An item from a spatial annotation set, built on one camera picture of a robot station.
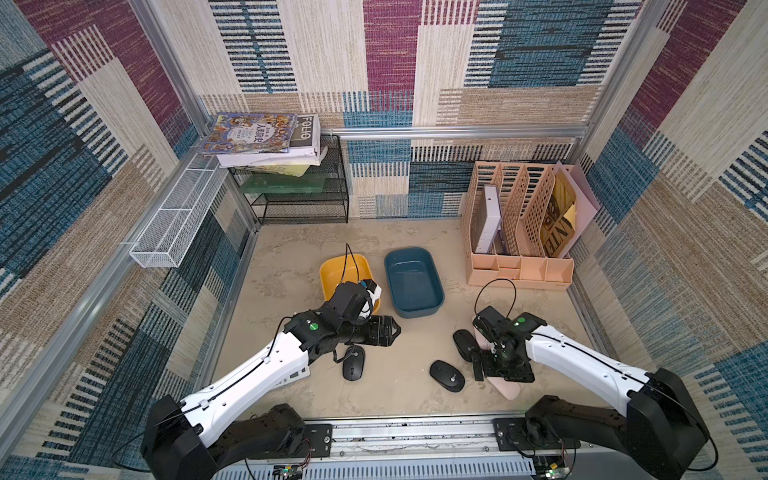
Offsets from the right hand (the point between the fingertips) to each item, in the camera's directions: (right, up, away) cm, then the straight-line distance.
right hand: (492, 374), depth 81 cm
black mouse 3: (-6, +6, +6) cm, 10 cm away
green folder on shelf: (-60, +54, +14) cm, 82 cm away
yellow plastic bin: (-44, +26, +27) cm, 58 cm away
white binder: (+6, +41, +15) cm, 44 cm away
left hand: (-27, +14, -6) cm, 31 cm away
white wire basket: (-80, +38, -8) cm, 89 cm away
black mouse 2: (-12, -1, +1) cm, 12 cm away
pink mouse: (+5, -4, 0) cm, 6 cm away
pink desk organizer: (+17, +47, +35) cm, 61 cm away
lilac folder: (+27, +46, +2) cm, 53 cm away
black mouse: (-37, +1, +2) cm, 37 cm away
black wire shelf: (-61, +54, +34) cm, 89 cm away
